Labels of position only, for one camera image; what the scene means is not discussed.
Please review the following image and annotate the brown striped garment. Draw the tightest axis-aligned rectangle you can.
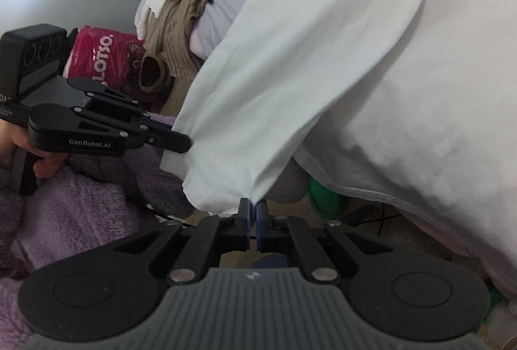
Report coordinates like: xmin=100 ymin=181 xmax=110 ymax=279
xmin=138 ymin=0 xmax=263 ymax=94

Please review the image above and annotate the pink Lotso bag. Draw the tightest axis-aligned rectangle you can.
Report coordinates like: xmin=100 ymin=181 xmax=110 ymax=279
xmin=63 ymin=25 xmax=167 ymax=112

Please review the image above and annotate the white t-shirt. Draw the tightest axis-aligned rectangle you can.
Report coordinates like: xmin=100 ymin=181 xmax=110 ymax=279
xmin=160 ymin=0 xmax=516 ymax=294

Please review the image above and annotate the purple fleece robe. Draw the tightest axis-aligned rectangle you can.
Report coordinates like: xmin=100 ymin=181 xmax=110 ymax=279
xmin=0 ymin=113 xmax=195 ymax=350

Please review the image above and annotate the person's left hand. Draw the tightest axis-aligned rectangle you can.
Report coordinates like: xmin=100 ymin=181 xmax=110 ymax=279
xmin=0 ymin=117 xmax=70 ymax=179

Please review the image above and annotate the green object on floor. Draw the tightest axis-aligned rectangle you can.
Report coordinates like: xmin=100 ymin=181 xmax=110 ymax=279
xmin=306 ymin=178 xmax=343 ymax=220

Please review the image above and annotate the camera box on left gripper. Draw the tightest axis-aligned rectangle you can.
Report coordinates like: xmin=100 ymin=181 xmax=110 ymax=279
xmin=1 ymin=24 xmax=69 ymax=102

